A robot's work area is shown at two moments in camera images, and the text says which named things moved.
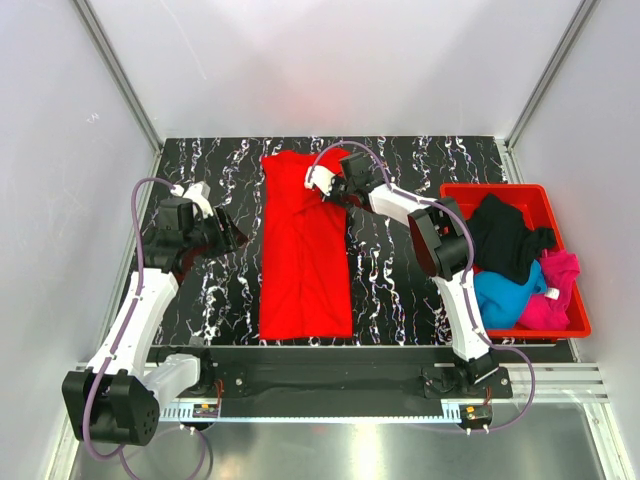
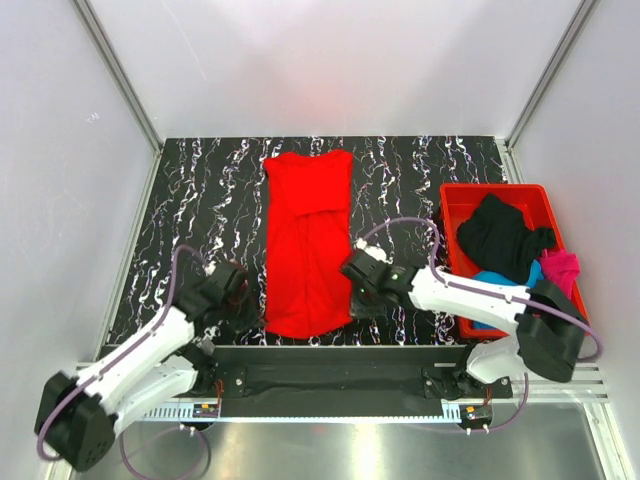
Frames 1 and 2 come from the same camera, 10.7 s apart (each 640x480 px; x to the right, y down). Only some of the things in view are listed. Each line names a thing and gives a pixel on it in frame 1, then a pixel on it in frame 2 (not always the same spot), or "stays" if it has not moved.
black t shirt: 504,243 stays
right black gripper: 336,181 to 358,309
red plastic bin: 536,201 stays
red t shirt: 304,287 stays
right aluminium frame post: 584,12 stays
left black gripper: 232,235 to 252,318
